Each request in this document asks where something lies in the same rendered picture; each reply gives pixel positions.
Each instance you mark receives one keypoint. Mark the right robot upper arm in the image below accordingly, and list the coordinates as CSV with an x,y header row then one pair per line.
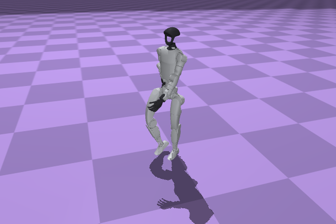
x,y
158,52

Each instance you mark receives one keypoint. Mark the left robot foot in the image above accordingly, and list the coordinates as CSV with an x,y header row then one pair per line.
x,y
173,154

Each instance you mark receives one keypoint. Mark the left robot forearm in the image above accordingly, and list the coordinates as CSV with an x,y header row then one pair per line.
x,y
170,87

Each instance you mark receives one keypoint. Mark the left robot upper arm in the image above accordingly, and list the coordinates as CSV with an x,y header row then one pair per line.
x,y
181,60

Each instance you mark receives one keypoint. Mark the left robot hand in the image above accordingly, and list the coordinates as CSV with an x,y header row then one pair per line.
x,y
157,104

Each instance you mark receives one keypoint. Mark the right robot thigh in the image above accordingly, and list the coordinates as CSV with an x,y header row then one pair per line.
x,y
155,95

